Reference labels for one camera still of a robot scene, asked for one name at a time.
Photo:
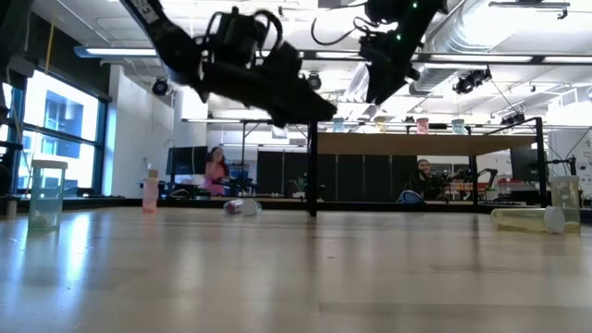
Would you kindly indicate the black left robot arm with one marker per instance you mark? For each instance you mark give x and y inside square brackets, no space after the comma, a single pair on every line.
[162,32]

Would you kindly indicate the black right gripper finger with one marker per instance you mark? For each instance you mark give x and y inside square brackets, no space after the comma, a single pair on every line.
[381,81]

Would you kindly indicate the blue round object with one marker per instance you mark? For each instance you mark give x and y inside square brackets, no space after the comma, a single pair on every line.
[410,197]

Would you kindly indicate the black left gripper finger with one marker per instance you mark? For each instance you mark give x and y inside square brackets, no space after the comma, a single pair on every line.
[300,104]

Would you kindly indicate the person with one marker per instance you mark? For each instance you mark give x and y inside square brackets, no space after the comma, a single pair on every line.
[423,180]
[215,173]

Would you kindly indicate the small grey cylinder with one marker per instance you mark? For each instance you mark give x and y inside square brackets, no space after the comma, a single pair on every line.
[11,208]

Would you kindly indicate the large bright window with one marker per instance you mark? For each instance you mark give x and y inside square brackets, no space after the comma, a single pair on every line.
[60,115]

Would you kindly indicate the black ceiling spot lamp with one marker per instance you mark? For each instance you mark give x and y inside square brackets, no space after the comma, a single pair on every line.
[160,87]
[314,82]

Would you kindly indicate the wooden shelf with black frame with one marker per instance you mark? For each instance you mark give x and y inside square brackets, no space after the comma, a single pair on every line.
[416,144]

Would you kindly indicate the white cap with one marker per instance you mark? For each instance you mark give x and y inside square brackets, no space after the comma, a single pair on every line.
[422,127]
[150,196]
[458,127]

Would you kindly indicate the black partition panel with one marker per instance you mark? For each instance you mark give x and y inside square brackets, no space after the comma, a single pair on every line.
[351,176]

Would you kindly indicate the long ceiling light strip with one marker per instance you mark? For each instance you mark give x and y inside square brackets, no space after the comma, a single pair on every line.
[120,52]

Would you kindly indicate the silver ventilation duct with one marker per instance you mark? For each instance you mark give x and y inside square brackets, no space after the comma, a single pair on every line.
[467,28]

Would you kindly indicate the black track light cluster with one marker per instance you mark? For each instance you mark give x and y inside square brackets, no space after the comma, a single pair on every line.
[472,81]

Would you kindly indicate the black monitor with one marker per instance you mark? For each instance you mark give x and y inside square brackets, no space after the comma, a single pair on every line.
[187,160]
[525,164]

